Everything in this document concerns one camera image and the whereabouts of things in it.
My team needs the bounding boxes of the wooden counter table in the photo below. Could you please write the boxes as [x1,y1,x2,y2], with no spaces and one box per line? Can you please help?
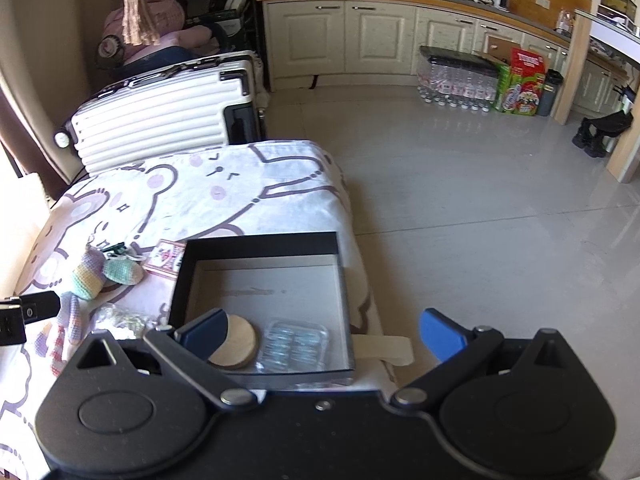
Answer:
[552,7,640,183]

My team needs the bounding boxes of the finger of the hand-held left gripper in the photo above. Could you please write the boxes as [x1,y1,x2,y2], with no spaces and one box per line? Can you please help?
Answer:
[0,291,61,323]

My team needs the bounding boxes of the round wooden lid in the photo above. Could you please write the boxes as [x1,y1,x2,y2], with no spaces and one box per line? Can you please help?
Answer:
[207,312,260,372]

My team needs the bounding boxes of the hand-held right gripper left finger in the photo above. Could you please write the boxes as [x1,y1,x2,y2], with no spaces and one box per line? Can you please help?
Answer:
[75,308,258,413]

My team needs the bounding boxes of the glass fish tank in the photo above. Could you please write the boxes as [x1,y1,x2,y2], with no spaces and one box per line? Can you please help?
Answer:
[597,0,640,16]

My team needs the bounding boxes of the white ribbed suitcase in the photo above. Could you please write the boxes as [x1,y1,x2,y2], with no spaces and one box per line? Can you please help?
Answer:
[54,50,266,173]

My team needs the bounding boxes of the clear bag of beaded cords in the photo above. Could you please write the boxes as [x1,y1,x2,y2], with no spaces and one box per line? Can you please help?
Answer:
[92,302,151,341]

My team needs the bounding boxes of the clear blister pack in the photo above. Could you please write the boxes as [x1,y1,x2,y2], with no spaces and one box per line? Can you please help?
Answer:
[257,320,331,373]

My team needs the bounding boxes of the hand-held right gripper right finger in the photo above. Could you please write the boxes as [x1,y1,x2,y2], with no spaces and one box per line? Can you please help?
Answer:
[389,308,576,408]

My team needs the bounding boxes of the beige macrame fringe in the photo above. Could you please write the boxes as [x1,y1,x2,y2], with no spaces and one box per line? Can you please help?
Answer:
[121,0,161,46]

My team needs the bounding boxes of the red card box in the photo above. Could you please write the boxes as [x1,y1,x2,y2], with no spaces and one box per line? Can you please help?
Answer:
[148,240,188,277]

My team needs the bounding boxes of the red green carton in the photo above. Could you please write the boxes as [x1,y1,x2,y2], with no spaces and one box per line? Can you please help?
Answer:
[494,47,547,116]

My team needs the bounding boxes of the pastel crochet doll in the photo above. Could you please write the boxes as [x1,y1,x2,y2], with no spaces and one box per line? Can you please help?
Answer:
[35,245,146,376]

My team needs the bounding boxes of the pack of water bottles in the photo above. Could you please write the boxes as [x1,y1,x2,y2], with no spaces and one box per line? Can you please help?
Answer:
[417,46,501,111]

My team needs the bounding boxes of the printed bear blanket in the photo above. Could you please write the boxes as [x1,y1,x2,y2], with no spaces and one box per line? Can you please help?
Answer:
[0,140,401,480]

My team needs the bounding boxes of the dark blue bag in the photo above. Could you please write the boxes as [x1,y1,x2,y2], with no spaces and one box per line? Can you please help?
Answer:
[112,45,201,81]

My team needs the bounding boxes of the black cardboard box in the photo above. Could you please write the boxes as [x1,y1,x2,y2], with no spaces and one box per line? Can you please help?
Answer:
[167,231,357,387]

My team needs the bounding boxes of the brown cardboard box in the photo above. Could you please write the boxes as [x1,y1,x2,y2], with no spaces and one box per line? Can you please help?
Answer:
[482,35,516,63]

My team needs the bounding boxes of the cream cabinets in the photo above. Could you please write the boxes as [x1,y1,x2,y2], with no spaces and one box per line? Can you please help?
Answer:
[257,0,626,111]

